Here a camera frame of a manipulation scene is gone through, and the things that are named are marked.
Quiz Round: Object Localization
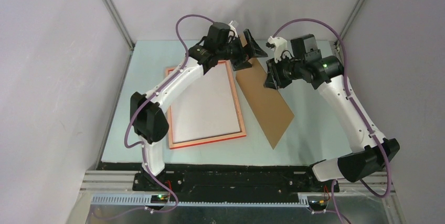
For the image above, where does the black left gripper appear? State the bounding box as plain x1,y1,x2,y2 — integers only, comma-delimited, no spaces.
217,30,267,72

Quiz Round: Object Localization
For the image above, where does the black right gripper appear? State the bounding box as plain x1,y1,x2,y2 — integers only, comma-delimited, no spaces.
263,54,304,91

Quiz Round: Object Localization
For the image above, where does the brown backing board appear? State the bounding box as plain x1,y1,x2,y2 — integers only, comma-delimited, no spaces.
235,35,295,150

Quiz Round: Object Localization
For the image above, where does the orange wooden picture frame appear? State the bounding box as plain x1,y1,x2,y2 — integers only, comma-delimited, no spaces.
164,60,247,150

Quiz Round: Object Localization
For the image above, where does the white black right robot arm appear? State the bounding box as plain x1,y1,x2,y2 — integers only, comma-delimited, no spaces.
264,34,400,191

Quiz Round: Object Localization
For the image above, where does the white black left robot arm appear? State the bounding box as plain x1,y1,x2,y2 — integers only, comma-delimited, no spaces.
130,21,268,191

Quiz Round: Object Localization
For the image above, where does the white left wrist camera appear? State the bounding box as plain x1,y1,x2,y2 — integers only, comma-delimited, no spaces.
228,20,239,40

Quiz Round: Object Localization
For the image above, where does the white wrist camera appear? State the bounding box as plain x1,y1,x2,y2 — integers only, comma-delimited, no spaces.
228,20,239,40
266,36,291,63

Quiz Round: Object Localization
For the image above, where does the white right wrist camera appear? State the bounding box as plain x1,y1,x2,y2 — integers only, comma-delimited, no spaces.
266,36,291,63

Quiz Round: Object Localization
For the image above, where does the aluminium corner post right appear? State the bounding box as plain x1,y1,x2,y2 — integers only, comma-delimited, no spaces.
340,0,367,40

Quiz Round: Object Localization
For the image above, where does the aluminium corner post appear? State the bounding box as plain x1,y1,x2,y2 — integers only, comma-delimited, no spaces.
340,0,367,40
102,0,135,51

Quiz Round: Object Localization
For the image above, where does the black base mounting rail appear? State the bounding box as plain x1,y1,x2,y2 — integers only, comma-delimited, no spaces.
97,162,340,202

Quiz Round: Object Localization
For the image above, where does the aluminium corner post left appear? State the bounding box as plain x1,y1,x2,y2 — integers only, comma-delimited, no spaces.
102,0,135,51

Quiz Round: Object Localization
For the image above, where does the grey slotted cable duct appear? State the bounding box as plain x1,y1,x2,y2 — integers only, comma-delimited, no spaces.
91,194,309,207

